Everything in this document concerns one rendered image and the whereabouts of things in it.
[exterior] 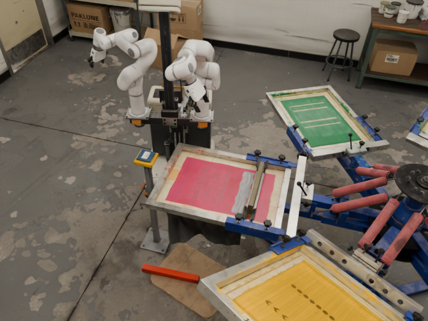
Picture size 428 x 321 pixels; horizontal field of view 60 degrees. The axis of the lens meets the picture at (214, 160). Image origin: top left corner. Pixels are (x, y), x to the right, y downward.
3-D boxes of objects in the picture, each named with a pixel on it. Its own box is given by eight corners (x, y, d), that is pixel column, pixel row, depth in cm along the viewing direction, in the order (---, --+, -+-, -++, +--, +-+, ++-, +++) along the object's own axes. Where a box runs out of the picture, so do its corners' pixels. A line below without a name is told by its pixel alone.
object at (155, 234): (139, 248, 311) (123, 164, 247) (149, 227, 327) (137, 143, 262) (164, 254, 307) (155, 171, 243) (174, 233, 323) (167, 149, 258)
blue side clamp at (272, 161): (244, 165, 251) (246, 157, 247) (246, 160, 255) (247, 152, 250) (289, 174, 246) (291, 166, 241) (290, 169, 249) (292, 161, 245)
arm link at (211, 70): (188, 33, 216) (220, 37, 213) (194, 79, 248) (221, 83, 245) (181, 50, 209) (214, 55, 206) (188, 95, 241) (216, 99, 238)
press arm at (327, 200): (299, 203, 221) (300, 197, 217) (300, 196, 225) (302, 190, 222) (329, 209, 217) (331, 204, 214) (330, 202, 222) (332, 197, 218)
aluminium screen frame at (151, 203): (145, 207, 220) (144, 203, 218) (178, 146, 262) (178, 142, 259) (278, 239, 206) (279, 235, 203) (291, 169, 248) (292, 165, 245)
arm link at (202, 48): (191, 55, 220) (215, 58, 218) (180, 73, 206) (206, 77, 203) (190, 28, 209) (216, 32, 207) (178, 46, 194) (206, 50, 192)
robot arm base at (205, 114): (193, 106, 266) (193, 88, 255) (211, 107, 266) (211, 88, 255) (192, 120, 254) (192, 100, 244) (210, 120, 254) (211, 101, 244)
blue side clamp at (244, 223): (224, 229, 212) (225, 221, 207) (226, 222, 215) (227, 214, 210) (277, 242, 206) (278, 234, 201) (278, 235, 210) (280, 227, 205)
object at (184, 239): (171, 244, 252) (167, 203, 223) (172, 241, 254) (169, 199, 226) (237, 262, 243) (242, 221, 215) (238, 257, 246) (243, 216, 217)
